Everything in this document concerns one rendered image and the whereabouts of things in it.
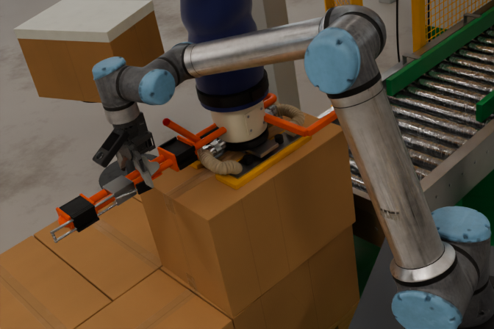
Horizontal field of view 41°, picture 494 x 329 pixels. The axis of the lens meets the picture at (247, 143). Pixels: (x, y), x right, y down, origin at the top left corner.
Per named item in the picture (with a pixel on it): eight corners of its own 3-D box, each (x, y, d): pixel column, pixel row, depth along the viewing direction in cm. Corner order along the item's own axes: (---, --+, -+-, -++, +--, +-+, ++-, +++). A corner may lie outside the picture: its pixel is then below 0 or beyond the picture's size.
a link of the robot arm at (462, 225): (496, 261, 171) (499, 205, 162) (478, 305, 159) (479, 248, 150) (437, 247, 179) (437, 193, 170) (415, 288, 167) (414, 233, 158)
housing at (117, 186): (125, 186, 195) (121, 174, 193) (138, 194, 191) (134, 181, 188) (105, 198, 192) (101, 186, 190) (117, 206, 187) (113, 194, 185)
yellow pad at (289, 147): (291, 130, 226) (289, 117, 223) (312, 139, 219) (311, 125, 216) (215, 179, 209) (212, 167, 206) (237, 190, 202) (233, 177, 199)
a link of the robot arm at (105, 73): (109, 71, 167) (81, 67, 172) (123, 114, 174) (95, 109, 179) (133, 55, 174) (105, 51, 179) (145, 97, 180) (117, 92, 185)
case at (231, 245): (280, 183, 270) (265, 97, 249) (356, 221, 242) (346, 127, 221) (161, 264, 240) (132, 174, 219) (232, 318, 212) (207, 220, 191)
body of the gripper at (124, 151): (156, 150, 188) (146, 113, 182) (132, 164, 184) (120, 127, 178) (142, 142, 193) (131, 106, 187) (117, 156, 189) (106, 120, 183)
